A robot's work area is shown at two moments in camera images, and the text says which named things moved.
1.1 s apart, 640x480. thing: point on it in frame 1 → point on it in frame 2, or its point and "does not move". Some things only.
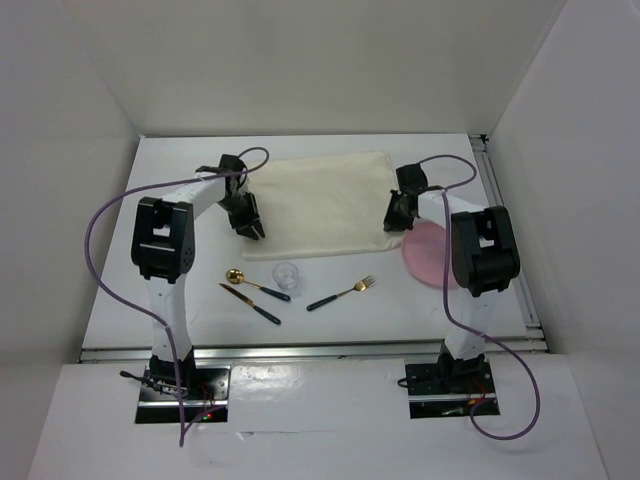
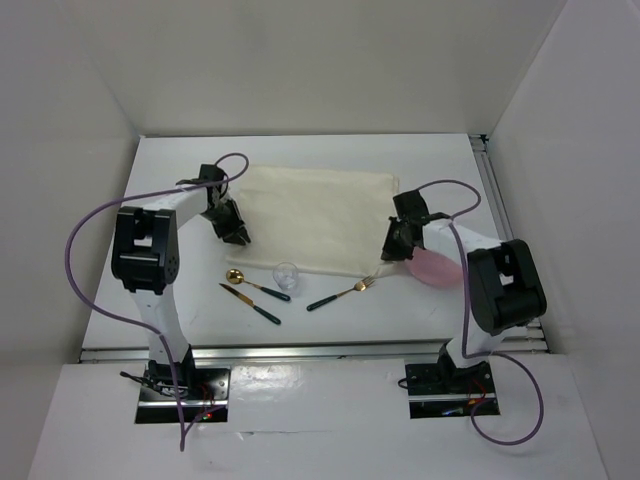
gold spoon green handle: x=236 y=276 does not move
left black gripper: x=241 y=224 → x=234 y=226
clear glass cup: x=286 y=277 does not move
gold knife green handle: x=260 y=310 does not move
